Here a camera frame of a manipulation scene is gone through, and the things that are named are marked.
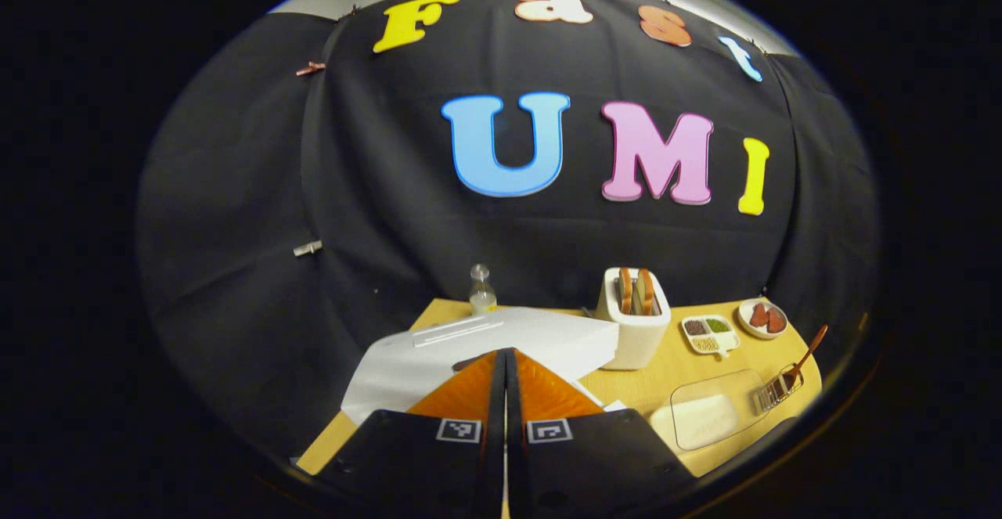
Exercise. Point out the wooden clothes clip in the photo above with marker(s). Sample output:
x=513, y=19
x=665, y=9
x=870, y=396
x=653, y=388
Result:
x=310, y=69

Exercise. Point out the red food piece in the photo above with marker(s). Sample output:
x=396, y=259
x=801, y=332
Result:
x=776, y=321
x=759, y=315

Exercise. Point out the small glass bottle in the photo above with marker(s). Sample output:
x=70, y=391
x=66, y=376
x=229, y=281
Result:
x=482, y=296

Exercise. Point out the small white plate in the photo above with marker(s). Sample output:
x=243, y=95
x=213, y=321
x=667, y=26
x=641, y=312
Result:
x=747, y=327

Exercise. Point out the divided white grain dish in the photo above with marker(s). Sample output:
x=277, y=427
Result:
x=711, y=334

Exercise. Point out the toast slice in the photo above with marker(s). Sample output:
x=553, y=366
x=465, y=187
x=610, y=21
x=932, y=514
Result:
x=646, y=292
x=625, y=290

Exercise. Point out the white rice cooker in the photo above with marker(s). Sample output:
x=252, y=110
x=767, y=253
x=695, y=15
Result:
x=548, y=335

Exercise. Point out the clear box of rice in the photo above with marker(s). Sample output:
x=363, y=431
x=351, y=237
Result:
x=704, y=421

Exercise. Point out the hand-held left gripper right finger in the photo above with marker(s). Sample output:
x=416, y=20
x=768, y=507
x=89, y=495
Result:
x=518, y=456

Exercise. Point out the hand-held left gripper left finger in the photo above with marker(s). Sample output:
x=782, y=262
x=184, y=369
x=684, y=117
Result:
x=489, y=456

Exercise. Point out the brown wooden spoon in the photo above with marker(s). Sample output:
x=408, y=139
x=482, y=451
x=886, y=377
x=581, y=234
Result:
x=806, y=355

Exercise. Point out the white toaster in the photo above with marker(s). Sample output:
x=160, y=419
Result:
x=638, y=343

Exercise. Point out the silver metal clip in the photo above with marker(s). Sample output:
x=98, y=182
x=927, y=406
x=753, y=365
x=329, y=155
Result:
x=308, y=248

